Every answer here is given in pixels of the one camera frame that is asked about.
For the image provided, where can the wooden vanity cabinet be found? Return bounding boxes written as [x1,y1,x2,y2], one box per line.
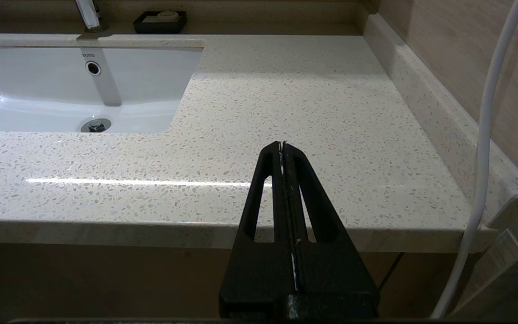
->
[0,243,480,322]

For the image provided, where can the white cable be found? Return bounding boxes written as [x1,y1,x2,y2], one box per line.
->
[430,0,518,319]

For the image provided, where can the chrome faucet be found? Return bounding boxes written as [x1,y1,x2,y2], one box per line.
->
[75,0,109,33]

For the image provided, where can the white ceramic sink basin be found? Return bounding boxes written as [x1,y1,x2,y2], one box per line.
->
[0,45,204,135]

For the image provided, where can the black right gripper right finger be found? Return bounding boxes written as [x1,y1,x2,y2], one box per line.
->
[285,143,380,318]

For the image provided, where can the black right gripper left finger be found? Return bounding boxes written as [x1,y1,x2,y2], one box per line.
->
[219,142,296,318]

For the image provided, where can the beige soap bar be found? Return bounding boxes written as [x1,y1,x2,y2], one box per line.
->
[143,11,181,23]

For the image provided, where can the chrome sink drain stopper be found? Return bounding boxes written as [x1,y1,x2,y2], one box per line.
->
[80,118,112,133]

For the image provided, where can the black soap dish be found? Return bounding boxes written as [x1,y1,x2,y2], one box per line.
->
[133,11,187,35]

